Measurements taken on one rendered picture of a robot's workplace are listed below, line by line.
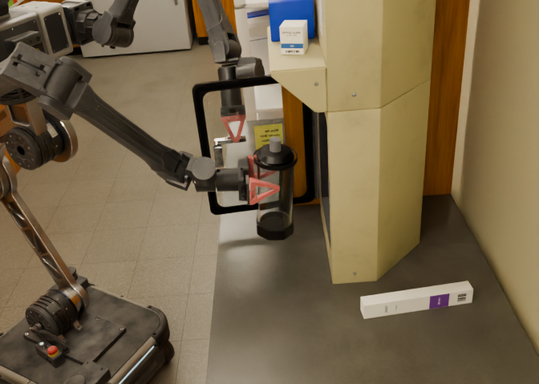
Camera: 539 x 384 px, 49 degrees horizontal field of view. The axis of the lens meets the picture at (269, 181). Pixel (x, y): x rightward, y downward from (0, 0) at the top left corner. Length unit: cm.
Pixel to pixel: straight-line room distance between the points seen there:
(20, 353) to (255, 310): 135
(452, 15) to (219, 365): 103
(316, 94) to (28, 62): 57
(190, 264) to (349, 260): 179
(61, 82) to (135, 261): 211
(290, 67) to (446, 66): 58
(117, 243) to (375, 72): 244
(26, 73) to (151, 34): 515
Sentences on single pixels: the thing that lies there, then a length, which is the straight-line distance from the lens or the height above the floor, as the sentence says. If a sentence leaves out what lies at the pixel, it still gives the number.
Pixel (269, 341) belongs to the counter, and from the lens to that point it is 137.
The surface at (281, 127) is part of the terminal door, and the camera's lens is 158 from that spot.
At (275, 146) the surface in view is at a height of 128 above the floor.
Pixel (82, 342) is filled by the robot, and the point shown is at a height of 26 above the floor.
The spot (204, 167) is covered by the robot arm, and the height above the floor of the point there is 126.
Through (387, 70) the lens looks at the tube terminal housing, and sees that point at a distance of 125.
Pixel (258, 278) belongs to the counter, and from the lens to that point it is 153.
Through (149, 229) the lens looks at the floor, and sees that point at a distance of 348.
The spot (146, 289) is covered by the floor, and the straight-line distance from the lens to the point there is 306.
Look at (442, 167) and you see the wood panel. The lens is 181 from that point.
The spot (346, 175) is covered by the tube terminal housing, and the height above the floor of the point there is 125.
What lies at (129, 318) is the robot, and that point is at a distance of 256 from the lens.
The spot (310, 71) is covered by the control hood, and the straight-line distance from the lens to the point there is 121.
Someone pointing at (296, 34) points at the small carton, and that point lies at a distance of 127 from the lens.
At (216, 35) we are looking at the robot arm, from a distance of 163.
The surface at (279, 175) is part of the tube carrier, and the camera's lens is 141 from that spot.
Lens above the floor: 193
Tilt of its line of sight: 31 degrees down
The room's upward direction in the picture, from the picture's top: 5 degrees counter-clockwise
